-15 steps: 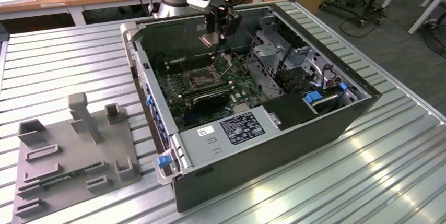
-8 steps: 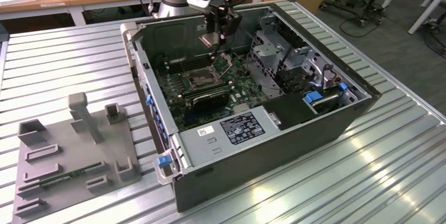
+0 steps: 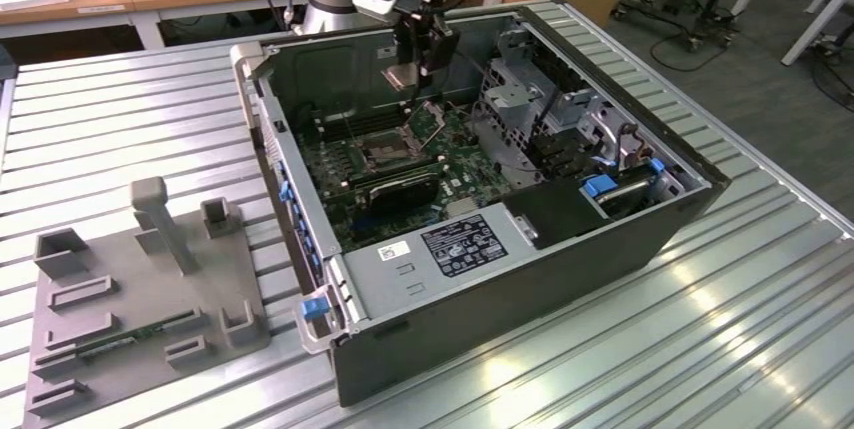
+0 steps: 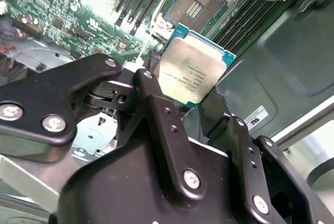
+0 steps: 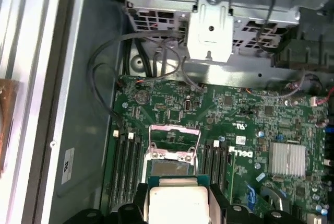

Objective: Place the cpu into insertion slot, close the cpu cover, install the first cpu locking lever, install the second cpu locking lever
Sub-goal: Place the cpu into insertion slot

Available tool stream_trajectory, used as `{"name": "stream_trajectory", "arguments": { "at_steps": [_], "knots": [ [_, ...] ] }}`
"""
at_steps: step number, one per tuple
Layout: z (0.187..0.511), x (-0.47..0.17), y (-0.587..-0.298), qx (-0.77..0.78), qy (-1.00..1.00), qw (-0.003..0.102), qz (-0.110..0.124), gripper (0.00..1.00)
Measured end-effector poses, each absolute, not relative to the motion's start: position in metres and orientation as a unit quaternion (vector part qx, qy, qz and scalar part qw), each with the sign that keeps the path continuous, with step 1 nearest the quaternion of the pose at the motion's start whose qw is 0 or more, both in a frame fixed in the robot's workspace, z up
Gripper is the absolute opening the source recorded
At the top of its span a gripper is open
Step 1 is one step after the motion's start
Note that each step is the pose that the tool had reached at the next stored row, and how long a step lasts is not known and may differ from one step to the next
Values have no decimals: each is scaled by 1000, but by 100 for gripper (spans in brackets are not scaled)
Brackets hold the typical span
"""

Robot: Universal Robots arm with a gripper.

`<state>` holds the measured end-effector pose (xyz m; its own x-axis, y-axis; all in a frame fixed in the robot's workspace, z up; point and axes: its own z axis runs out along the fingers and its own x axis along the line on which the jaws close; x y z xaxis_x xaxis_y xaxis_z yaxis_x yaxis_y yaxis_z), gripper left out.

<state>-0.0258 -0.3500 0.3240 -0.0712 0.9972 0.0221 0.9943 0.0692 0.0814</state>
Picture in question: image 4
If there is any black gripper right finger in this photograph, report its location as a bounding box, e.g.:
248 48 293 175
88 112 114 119
198 85 330 224

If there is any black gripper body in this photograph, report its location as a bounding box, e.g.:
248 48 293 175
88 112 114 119
49 137 261 224

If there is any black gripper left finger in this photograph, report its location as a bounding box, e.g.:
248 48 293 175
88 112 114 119
0 53 209 204

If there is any CPU with silver top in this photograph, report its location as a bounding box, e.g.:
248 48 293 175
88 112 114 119
158 21 237 110

